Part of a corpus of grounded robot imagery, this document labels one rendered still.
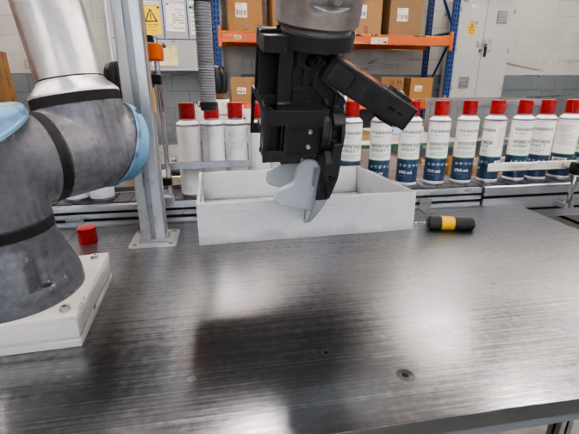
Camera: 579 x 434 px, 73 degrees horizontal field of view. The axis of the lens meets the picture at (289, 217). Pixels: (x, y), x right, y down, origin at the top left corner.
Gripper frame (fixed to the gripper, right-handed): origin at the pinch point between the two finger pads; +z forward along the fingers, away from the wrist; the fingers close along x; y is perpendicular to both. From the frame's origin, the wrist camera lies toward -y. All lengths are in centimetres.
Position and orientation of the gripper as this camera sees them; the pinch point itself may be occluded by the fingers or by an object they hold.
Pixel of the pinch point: (311, 208)
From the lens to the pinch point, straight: 47.5
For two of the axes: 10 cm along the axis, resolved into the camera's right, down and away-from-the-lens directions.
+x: 2.5, 5.9, -7.7
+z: -0.8, 8.0, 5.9
